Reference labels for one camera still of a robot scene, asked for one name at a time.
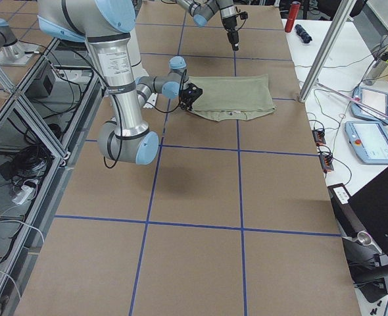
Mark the aluminium frame post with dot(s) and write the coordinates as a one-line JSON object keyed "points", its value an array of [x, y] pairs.
{"points": [[344, 10]]}

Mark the black monitor screen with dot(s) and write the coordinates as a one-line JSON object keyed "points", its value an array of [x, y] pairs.
{"points": [[370, 205]]}

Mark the white power strip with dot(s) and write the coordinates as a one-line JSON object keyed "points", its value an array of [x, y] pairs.
{"points": [[23, 195]]}

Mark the grey green water bottle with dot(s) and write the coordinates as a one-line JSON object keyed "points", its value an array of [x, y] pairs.
{"points": [[376, 71]]}

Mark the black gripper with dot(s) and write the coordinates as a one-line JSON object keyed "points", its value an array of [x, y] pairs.
{"points": [[184, 99], [231, 32]]}

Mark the near blue teach pendant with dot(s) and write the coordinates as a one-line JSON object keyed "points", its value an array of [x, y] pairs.
{"points": [[369, 141]]}

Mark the white central pedestal column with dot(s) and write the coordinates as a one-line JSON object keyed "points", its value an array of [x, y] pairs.
{"points": [[135, 57]]}

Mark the black box with label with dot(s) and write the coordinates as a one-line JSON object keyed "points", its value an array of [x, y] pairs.
{"points": [[353, 228]]}

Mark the olive green long-sleeve shirt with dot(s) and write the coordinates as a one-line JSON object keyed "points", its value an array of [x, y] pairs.
{"points": [[232, 97]]}

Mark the blue teach pendant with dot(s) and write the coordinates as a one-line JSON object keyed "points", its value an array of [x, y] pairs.
{"points": [[375, 99], [369, 141]]}

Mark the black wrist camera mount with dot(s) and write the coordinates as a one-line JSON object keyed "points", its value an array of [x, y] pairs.
{"points": [[191, 93], [242, 15]]}

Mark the far blue teach pendant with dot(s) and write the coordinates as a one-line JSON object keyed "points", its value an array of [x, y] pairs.
{"points": [[375, 99]]}

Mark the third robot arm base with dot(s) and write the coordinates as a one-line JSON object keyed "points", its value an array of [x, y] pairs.
{"points": [[12, 51]]}

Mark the red cylindrical bottle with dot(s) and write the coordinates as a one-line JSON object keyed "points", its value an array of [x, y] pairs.
{"points": [[293, 12]]}

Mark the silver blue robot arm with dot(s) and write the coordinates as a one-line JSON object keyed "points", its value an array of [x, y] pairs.
{"points": [[202, 13], [104, 27]]}

